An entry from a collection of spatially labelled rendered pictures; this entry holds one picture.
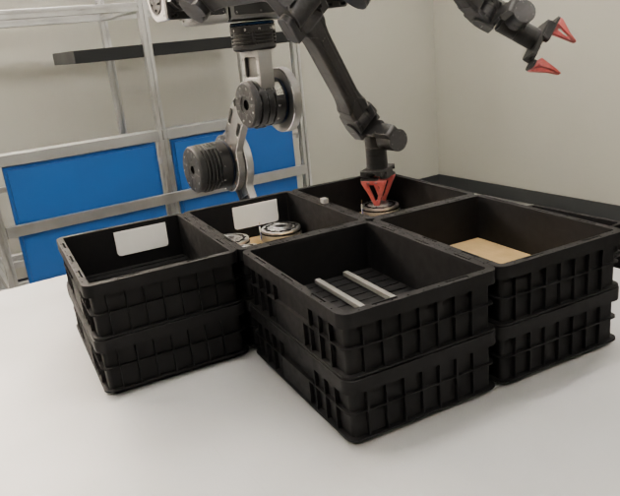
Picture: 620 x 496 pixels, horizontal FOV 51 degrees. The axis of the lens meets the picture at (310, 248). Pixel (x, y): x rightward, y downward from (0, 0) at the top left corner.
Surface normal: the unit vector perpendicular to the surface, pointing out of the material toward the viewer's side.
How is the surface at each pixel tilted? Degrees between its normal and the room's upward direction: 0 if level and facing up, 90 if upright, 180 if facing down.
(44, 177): 90
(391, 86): 90
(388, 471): 0
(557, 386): 0
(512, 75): 90
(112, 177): 90
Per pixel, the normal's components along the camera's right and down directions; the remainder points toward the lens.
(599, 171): -0.84, 0.24
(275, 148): 0.54, 0.21
